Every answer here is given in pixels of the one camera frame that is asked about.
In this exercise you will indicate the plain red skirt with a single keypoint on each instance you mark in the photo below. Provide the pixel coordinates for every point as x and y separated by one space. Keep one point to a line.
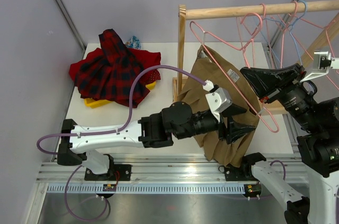
148 59

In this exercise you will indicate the red plaid skirt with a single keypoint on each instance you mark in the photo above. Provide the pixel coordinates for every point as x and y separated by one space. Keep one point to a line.
107 73

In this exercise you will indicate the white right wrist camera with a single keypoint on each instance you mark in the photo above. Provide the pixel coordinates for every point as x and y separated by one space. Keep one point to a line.
323 62

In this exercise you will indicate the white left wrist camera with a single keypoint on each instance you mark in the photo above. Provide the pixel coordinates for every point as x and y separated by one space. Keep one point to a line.
218 99

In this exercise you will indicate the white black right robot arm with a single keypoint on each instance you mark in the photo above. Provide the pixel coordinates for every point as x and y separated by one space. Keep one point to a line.
318 148

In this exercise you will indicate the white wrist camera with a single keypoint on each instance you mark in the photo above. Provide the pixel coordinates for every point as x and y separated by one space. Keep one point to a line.
218 99
323 62

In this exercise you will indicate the pink hanger of red skirt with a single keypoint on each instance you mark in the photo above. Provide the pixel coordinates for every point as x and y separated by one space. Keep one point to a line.
284 26

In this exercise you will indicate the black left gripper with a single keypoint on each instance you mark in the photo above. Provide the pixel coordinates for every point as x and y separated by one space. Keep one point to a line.
234 130

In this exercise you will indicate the dark red polka-dot skirt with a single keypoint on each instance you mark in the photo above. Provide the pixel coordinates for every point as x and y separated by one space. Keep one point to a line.
152 76

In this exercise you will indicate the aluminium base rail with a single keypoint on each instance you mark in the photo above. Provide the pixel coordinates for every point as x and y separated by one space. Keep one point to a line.
178 174

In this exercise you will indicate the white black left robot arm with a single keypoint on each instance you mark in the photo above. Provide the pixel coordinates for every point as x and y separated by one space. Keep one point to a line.
80 146

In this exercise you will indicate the pink hanger of plaid skirt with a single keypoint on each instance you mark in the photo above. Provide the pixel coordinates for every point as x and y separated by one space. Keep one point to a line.
258 19

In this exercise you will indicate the blue floral skirt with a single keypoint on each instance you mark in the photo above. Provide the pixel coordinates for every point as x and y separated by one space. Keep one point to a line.
133 43

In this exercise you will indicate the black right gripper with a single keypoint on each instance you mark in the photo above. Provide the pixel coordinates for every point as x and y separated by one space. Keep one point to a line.
271 83

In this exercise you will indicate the pink hanger of polka-dot skirt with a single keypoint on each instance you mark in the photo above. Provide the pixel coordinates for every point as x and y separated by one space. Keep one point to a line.
312 35

